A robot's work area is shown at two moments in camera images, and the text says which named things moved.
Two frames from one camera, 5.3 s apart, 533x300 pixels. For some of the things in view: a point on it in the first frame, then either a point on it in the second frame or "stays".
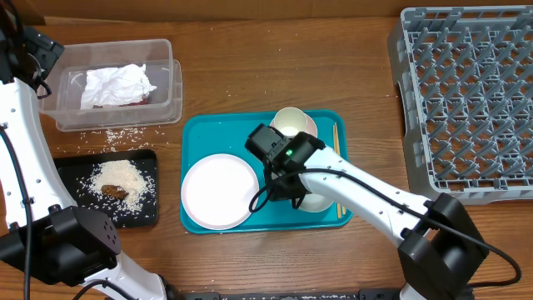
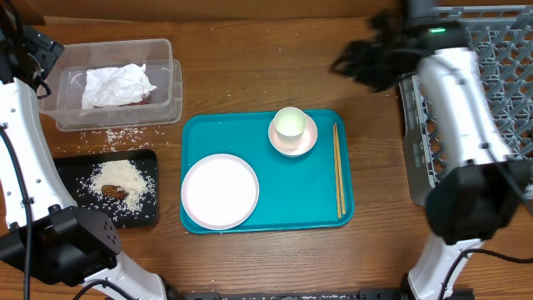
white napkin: x=116 y=86 stays
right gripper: x=276 y=194 to x=359 y=55
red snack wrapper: x=144 y=101 stays
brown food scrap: x=114 y=191 stays
